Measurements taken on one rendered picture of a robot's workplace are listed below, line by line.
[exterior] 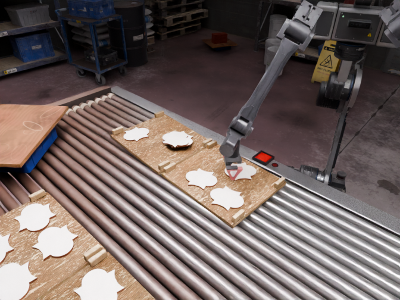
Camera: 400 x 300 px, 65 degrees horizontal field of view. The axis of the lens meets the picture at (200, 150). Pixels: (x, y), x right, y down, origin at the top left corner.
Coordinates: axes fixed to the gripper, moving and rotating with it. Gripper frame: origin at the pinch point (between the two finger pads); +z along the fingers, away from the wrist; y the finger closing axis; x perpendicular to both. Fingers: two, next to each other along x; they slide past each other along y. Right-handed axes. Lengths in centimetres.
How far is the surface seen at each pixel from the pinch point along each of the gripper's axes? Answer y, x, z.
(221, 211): -21.8, 7.3, 1.4
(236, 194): -14.1, 0.1, 0.5
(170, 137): 24.8, 25.6, -3.6
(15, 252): -35, 77, 1
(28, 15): 392, 222, 9
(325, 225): -30.2, -30.3, 4.0
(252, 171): -0.1, -9.7, 0.4
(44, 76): 359, 210, 88
